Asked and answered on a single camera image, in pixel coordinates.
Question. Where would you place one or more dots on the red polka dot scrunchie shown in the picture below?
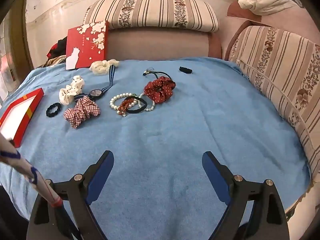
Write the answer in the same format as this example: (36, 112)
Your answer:
(160, 90)

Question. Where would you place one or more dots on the white polka dot scrunchie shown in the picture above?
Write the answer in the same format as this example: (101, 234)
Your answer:
(67, 93)

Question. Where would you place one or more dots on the small black hair clip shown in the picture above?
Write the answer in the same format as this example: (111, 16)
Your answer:
(185, 70)

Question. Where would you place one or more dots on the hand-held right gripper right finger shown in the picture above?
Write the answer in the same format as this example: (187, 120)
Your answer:
(215, 177)

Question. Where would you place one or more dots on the black scrunchie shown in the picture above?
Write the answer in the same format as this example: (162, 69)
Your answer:
(47, 111)

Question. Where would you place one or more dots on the white cloth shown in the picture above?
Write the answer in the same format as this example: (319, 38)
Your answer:
(260, 1)

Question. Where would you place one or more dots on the striped floral back cushion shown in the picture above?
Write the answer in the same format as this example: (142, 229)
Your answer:
(152, 12)

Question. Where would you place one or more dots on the blue blanket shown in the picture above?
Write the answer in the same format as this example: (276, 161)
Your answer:
(162, 135)

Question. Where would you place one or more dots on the red plaid scrunchie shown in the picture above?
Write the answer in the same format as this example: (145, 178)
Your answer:
(81, 111)

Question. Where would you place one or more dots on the pile of black red clothes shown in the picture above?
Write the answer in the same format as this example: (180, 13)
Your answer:
(57, 48)

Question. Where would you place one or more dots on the white stick with blue markings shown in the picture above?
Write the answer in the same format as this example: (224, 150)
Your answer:
(15, 157)

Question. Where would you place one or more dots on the pink sofa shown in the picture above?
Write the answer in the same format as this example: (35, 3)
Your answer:
(160, 45)

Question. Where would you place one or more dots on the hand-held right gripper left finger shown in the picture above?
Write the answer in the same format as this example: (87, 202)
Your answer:
(101, 177)

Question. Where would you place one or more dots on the cream scrunchie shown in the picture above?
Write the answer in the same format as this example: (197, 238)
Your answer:
(101, 67)

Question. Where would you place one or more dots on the red box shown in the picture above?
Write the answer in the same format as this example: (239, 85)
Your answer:
(35, 102)

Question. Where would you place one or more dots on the striped floral side cushion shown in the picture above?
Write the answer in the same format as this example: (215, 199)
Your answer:
(282, 80)

